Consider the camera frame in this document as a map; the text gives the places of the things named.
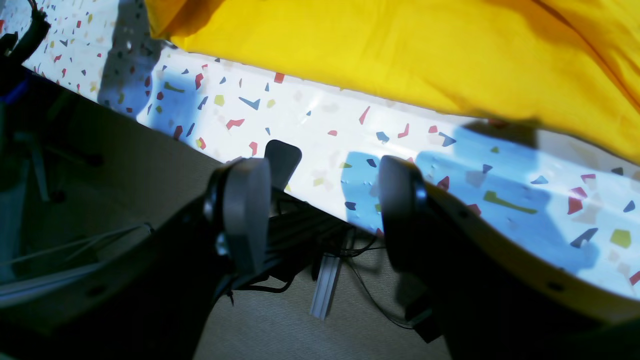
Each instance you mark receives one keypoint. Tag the terrazzo patterned table cloth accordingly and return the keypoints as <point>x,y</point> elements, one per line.
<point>560,198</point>

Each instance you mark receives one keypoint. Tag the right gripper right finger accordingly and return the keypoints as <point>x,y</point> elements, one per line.
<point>491,298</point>

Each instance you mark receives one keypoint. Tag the yellow T-shirt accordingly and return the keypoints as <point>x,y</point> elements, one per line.
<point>570,66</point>

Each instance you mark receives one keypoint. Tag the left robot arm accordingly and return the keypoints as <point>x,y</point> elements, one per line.
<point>15,50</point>

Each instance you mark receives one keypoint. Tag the aluminium frame post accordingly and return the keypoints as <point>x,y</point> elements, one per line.
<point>326,283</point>

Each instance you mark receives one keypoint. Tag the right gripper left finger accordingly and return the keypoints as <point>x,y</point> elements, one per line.
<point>152,302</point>

